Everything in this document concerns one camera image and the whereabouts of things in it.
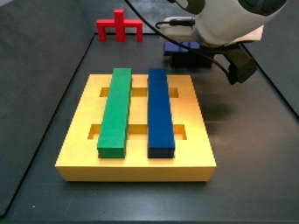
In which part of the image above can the purple comb-shaped block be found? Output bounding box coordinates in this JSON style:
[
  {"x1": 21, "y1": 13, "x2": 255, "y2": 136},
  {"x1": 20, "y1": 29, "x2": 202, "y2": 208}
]
[{"x1": 163, "y1": 42, "x2": 200, "y2": 56}]

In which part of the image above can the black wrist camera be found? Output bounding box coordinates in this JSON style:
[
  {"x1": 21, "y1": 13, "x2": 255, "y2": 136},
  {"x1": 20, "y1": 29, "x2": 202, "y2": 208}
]
[{"x1": 214, "y1": 45, "x2": 258, "y2": 85}]

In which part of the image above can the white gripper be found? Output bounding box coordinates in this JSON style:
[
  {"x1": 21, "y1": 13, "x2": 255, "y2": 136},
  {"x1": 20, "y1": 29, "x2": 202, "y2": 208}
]
[{"x1": 157, "y1": 17, "x2": 203, "y2": 43}]

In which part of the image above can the blue long bar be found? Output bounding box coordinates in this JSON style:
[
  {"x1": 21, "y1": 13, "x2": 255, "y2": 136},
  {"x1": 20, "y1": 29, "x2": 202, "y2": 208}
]
[{"x1": 147, "y1": 68, "x2": 175, "y2": 158}]

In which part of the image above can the black camera cable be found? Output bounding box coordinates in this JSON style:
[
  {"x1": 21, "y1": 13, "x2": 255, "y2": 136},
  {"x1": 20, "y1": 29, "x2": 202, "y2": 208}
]
[{"x1": 123, "y1": 0, "x2": 235, "y2": 80}]

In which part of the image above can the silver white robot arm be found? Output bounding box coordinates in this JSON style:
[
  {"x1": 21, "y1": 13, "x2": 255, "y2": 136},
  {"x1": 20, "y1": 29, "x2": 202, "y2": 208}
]
[{"x1": 160, "y1": 0, "x2": 288, "y2": 48}]

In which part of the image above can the yellow slotted board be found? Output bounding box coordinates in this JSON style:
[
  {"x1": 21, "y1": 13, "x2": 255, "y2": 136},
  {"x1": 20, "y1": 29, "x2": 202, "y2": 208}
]
[{"x1": 55, "y1": 74, "x2": 216, "y2": 182}]

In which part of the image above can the green long bar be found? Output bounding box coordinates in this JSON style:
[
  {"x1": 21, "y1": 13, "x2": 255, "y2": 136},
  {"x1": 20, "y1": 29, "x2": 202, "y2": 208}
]
[{"x1": 97, "y1": 68, "x2": 132, "y2": 158}]

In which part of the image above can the red comb-shaped block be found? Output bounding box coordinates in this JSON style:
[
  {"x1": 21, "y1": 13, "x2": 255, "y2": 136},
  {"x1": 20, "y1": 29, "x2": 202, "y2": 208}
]
[{"x1": 96, "y1": 9, "x2": 143, "y2": 42}]

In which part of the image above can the black angle fixture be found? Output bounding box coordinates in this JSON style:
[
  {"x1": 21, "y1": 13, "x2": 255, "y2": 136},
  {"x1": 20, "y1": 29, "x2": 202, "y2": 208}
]
[{"x1": 169, "y1": 52, "x2": 212, "y2": 68}]

